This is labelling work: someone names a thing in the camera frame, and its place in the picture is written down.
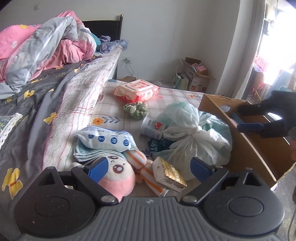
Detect blue towels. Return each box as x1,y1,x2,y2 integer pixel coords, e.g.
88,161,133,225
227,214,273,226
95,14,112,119
73,140,126,163

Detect pink plush doll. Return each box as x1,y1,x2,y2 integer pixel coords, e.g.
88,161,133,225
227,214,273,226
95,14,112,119
69,155,149,202

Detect blue white wipes pack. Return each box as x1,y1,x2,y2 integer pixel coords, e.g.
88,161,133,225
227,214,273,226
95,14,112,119
75,126,138,153

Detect large cardboard box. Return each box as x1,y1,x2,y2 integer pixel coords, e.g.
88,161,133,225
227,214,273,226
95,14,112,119
198,94,295,188

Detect gold tissue pack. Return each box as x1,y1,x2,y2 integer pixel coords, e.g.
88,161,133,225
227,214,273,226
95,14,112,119
152,157,187,192

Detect green white scrunchie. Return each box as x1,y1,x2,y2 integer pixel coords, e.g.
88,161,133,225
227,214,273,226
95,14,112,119
123,101,148,121

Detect white tied plastic bag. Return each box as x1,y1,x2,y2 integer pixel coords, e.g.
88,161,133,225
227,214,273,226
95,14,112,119
153,101,233,181

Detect orange striped rolled towel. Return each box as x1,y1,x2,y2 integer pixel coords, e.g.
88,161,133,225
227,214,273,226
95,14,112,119
122,150,169,197

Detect small open cardboard box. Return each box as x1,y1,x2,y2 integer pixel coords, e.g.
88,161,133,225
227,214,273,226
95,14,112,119
180,57,215,93

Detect teal printed bag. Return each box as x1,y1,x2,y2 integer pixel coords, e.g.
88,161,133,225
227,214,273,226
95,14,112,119
144,138,175,160

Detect plaid cartoon mattress cover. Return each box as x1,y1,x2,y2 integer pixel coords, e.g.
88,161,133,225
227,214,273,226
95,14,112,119
92,79,205,200

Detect grey bedsheet yellow bows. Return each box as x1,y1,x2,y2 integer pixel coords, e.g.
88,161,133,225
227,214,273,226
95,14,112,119
1,57,93,240

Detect green paper bag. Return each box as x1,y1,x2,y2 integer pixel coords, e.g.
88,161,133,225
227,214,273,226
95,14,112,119
172,66,189,90

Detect red wet wipes pack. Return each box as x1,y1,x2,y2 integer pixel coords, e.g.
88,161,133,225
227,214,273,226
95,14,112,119
113,79,159,103

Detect wooden stool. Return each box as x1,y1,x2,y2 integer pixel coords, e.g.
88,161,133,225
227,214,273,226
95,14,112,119
119,76,137,82

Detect blue purple clothes pile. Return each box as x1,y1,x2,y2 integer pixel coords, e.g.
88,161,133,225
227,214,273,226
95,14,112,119
96,36,128,54

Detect pink grey floral duvet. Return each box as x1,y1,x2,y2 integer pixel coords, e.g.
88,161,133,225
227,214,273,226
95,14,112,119
1,11,97,99

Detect black headboard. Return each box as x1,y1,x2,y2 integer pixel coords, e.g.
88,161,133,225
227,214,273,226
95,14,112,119
81,14,124,80

